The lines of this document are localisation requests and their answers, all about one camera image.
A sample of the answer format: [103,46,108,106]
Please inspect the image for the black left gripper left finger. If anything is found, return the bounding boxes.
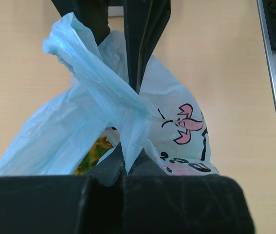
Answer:
[0,145,124,234]

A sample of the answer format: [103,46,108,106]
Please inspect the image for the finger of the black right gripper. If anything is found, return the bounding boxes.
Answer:
[52,0,110,45]
[124,0,171,92]

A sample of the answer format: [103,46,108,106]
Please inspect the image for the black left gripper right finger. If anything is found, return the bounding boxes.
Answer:
[123,151,255,234]

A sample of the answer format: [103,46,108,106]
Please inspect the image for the orange pineapple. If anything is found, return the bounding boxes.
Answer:
[73,136,113,175]

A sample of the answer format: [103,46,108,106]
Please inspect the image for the light blue printed plastic bag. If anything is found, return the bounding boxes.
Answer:
[0,13,218,176]

